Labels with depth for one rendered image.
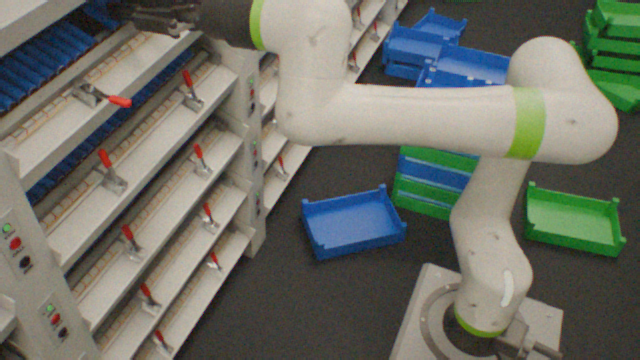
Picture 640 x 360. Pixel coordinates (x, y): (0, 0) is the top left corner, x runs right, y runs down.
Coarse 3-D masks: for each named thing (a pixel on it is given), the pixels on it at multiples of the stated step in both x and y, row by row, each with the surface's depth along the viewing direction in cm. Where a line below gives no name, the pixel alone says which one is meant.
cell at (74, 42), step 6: (54, 30) 93; (60, 30) 94; (60, 36) 93; (66, 36) 93; (72, 36) 94; (66, 42) 93; (72, 42) 93; (78, 42) 94; (78, 48) 93; (84, 48) 93; (84, 54) 94
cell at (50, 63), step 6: (24, 48) 89; (30, 48) 89; (30, 54) 89; (36, 54) 89; (42, 54) 89; (36, 60) 89; (42, 60) 89; (48, 60) 89; (54, 60) 90; (48, 66) 89; (54, 66) 89; (60, 66) 90
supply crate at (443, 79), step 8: (424, 64) 180; (424, 72) 182; (440, 72) 182; (448, 72) 181; (424, 80) 184; (440, 80) 184; (448, 80) 183; (456, 80) 182; (464, 80) 181; (480, 80) 179; (488, 80) 178; (432, 88) 183; (440, 88) 183
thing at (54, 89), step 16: (128, 32) 98; (96, 48) 94; (112, 48) 95; (80, 64) 91; (96, 64) 93; (64, 80) 88; (32, 96) 84; (48, 96) 85; (16, 112) 82; (32, 112) 83; (0, 128) 79; (16, 128) 82
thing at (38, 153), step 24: (144, 48) 101; (168, 48) 103; (120, 72) 96; (144, 72) 98; (120, 96) 94; (48, 120) 86; (72, 120) 87; (96, 120) 91; (24, 144) 82; (48, 144) 83; (72, 144) 88; (24, 168) 80; (48, 168) 85; (24, 192) 82
